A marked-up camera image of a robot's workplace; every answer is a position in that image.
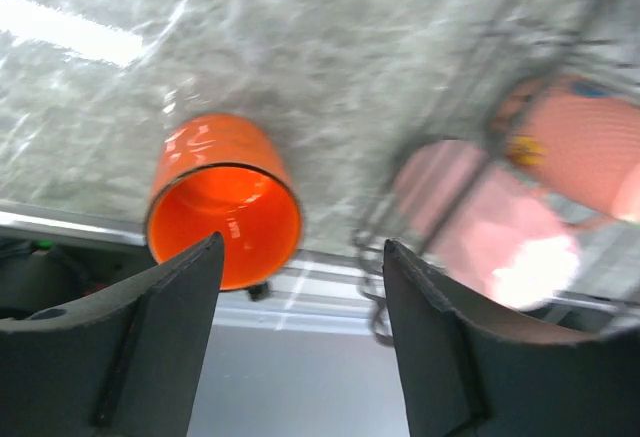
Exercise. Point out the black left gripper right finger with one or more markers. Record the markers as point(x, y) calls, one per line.
point(471, 367)

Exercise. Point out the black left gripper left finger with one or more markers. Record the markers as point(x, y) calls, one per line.
point(124, 361)

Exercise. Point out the plain pink mug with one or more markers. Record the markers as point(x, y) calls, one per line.
point(503, 242)

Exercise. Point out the black wire dish rack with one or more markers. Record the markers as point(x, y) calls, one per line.
point(509, 66)

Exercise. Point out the orange mug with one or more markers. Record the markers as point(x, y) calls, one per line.
point(220, 173)

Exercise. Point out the pink floral mug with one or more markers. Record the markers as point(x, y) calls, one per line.
point(581, 141)

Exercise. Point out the aluminium mounting rail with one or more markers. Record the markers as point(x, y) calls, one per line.
point(314, 292)

